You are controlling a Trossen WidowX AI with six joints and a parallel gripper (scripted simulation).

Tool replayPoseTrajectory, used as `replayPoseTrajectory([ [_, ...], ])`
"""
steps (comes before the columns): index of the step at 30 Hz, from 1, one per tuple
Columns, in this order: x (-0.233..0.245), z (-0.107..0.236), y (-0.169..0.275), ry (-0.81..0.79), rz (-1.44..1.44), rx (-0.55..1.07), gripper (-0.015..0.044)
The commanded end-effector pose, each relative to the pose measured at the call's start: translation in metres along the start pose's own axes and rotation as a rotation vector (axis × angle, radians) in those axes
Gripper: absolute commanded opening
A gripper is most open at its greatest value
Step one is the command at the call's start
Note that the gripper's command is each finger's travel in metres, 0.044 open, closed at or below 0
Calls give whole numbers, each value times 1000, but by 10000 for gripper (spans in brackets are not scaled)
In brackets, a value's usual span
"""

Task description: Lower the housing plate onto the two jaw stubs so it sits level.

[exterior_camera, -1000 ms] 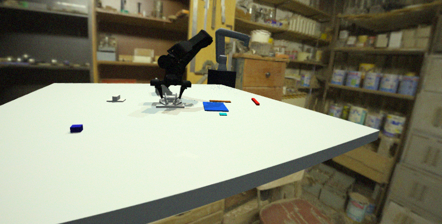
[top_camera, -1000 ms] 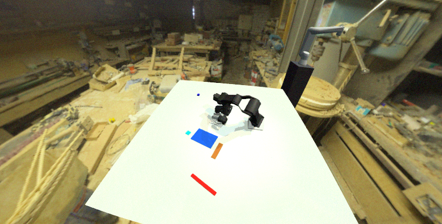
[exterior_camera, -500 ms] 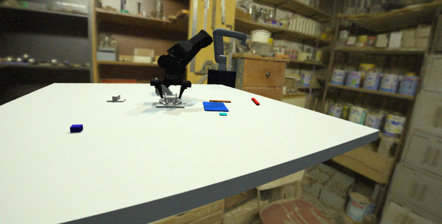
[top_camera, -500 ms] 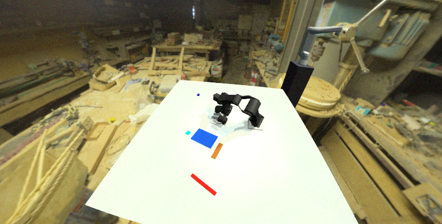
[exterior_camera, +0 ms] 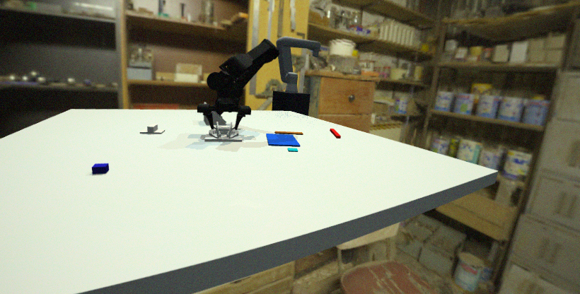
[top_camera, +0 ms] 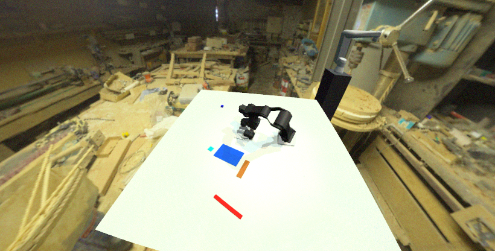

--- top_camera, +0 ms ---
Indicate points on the red flat bar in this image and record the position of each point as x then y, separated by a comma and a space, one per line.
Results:
228, 207

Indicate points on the orange flat bar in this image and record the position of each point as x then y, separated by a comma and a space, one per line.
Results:
243, 169

